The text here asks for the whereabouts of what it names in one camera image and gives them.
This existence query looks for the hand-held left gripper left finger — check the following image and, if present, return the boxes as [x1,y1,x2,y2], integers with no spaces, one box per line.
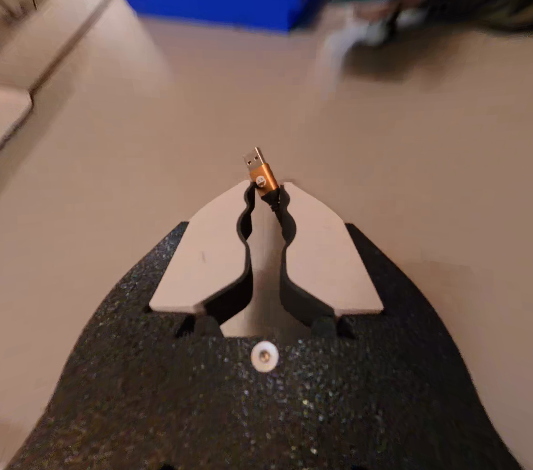
[149,179,254,325]

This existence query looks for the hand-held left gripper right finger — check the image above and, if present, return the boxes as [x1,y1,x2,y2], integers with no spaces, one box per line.
[280,182,384,328]

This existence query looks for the orange black USB cable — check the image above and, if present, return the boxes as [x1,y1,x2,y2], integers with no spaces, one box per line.
[242,147,289,230]

